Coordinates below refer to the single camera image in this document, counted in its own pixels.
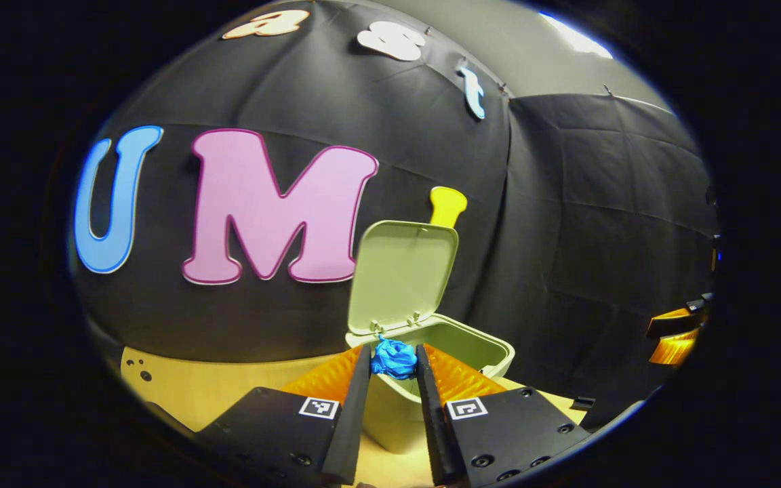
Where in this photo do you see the wooden desktop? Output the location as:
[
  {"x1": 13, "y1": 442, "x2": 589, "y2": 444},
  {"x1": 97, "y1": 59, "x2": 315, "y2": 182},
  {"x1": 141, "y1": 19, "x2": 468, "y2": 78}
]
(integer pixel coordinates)
[{"x1": 121, "y1": 346, "x2": 588, "y2": 488}]

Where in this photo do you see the pale green desktop garbage bin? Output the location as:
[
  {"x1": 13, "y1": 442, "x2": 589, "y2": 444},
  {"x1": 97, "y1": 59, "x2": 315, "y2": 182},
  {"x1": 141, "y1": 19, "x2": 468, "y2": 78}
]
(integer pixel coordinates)
[{"x1": 345, "y1": 220, "x2": 515, "y2": 455}]

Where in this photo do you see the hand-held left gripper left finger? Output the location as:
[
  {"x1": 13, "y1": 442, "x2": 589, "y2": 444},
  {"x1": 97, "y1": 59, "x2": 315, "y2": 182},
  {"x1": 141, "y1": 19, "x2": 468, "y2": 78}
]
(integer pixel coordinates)
[{"x1": 191, "y1": 344, "x2": 372, "y2": 486}]

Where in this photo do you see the blue paper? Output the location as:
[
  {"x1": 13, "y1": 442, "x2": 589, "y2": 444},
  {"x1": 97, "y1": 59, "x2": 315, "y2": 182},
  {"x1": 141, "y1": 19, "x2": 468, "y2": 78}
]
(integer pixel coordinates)
[{"x1": 370, "y1": 334, "x2": 420, "y2": 380}]

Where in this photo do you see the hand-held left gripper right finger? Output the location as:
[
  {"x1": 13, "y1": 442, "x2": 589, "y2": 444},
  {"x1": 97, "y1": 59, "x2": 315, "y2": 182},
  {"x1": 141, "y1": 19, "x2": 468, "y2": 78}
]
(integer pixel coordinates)
[{"x1": 415, "y1": 343, "x2": 591, "y2": 487}]

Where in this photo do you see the black backdrop cloth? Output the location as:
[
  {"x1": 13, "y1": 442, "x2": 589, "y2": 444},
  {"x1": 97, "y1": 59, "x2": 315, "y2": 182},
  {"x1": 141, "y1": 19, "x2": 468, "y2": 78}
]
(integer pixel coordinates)
[{"x1": 68, "y1": 0, "x2": 720, "y2": 428}]

